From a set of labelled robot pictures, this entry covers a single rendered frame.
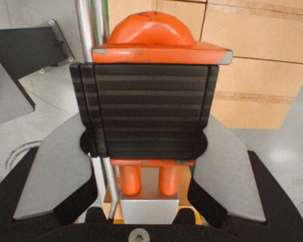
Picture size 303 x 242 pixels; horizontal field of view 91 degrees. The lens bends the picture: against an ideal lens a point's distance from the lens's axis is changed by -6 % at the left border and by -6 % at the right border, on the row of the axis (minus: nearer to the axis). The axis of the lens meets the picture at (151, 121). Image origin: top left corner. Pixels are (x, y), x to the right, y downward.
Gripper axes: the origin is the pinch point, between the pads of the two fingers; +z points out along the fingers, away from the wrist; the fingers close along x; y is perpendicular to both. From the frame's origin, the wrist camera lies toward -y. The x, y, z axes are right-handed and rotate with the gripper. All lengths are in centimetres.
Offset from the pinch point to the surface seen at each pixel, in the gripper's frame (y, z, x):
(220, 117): 39, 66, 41
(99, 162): 70, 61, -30
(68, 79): 35, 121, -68
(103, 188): 97, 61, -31
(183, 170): 58, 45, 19
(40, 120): 77, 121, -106
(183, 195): 58, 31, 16
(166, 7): -13, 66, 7
